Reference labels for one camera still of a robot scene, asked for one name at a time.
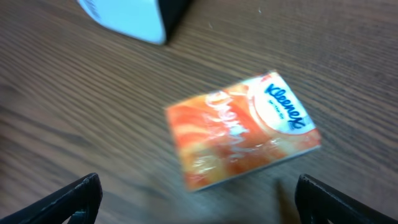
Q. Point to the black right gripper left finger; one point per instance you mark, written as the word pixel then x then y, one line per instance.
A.
pixel 78 202

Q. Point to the orange item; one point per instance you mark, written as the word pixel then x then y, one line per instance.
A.
pixel 236 130

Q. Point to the white barcode scanner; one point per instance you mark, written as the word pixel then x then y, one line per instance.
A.
pixel 150 21

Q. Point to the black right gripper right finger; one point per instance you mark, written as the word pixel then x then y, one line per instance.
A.
pixel 318 203

